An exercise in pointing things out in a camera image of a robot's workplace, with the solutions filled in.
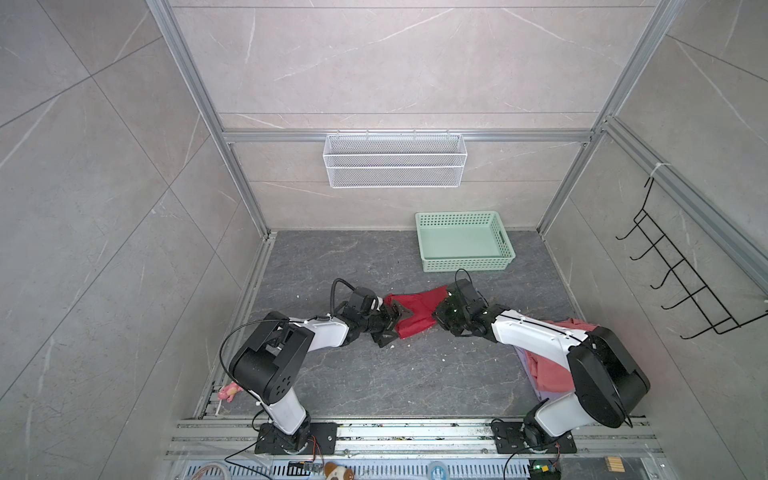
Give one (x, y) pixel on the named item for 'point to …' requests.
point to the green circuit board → (543, 469)
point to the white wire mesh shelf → (394, 161)
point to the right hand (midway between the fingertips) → (429, 311)
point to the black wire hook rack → (701, 295)
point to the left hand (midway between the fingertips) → (409, 317)
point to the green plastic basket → (462, 241)
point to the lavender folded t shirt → (543, 395)
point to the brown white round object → (335, 472)
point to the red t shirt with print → (422, 305)
